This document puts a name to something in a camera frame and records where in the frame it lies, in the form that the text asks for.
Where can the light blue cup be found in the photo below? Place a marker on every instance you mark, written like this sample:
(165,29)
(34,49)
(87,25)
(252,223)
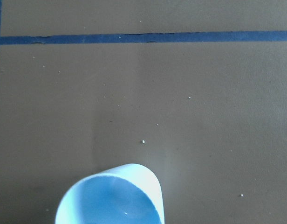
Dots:
(127,194)

